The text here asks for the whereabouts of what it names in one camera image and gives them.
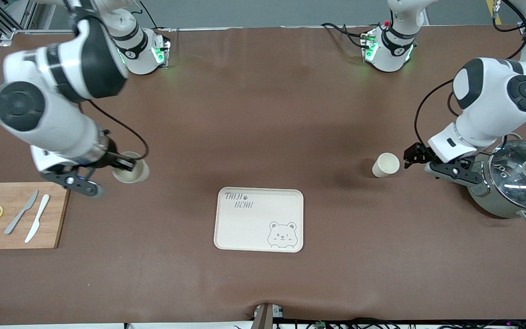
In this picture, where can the cream bear print tray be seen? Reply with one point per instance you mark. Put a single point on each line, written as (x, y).
(258, 228)

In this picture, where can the grey metal mounting bracket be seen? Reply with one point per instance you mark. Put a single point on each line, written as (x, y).
(263, 317)

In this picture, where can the aluminium frame profile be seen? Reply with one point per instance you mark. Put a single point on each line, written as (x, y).
(7, 36)

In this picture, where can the wooden cutting board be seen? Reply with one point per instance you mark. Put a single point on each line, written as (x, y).
(16, 237)

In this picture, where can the white IKEA cup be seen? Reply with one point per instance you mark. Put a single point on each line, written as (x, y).
(137, 176)
(384, 167)

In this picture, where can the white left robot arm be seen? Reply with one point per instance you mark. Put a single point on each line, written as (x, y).
(486, 105)

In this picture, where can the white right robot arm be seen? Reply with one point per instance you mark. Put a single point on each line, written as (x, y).
(53, 119)

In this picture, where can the grey cooking pot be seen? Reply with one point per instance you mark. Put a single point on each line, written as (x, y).
(486, 201)

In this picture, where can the white plastic knife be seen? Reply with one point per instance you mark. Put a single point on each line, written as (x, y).
(38, 218)

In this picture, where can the glass pot lid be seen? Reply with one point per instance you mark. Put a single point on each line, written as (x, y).
(518, 187)

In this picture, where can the grey plastic knife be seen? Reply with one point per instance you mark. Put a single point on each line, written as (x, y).
(14, 224)

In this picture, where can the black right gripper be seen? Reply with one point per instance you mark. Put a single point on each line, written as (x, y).
(111, 158)

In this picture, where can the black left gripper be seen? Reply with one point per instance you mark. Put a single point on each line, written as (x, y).
(419, 153)

